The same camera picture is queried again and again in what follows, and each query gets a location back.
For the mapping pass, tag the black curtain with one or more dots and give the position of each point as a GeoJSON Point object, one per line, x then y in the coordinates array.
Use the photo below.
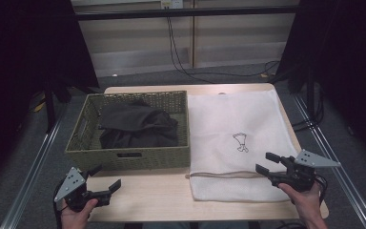
{"type": "Point", "coordinates": [346, 63]}
{"type": "Point", "coordinates": [19, 63]}

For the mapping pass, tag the person's left hand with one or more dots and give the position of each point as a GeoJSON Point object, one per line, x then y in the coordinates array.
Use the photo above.
{"type": "Point", "coordinates": [76, 216]}

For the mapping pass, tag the white wall socket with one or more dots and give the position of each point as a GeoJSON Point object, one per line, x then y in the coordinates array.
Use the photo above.
{"type": "Point", "coordinates": [171, 4]}

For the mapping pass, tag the green woven basket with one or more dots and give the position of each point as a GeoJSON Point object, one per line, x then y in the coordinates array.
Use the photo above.
{"type": "Point", "coordinates": [92, 156]}

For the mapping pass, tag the black stand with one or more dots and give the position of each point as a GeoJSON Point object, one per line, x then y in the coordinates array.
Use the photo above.
{"type": "Point", "coordinates": [310, 92]}
{"type": "Point", "coordinates": [49, 108]}

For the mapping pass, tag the dark cloth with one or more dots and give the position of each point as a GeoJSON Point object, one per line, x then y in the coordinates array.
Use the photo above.
{"type": "Point", "coordinates": [136, 127]}

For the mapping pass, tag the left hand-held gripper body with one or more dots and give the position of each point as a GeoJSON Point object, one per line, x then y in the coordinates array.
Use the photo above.
{"type": "Point", "coordinates": [71, 184]}

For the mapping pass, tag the white mesh laundry bag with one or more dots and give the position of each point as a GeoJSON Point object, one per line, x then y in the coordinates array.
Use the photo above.
{"type": "Point", "coordinates": [235, 117]}

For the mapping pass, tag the person's right hand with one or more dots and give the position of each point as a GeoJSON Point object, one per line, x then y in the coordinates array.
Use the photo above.
{"type": "Point", "coordinates": [305, 200]}

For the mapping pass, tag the metal floor rail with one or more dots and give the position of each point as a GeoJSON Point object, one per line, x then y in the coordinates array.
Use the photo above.
{"type": "Point", "coordinates": [28, 181]}
{"type": "Point", "coordinates": [346, 181]}

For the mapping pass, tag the black horizontal bar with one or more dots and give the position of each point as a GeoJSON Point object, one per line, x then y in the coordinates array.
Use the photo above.
{"type": "Point", "coordinates": [184, 12]}

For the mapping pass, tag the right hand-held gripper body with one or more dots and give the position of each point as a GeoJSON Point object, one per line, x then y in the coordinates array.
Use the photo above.
{"type": "Point", "coordinates": [298, 173]}

